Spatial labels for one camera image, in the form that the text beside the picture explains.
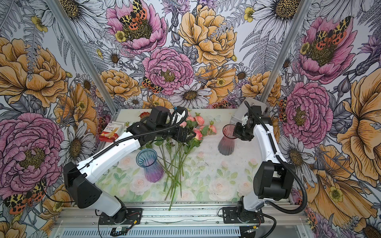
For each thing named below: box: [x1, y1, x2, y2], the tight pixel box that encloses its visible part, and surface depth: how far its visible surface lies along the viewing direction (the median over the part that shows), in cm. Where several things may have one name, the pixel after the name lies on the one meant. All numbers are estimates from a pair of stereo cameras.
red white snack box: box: [98, 122, 123, 143], surface depth 105 cm
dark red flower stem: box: [138, 111, 150, 120], surface depth 111 cm
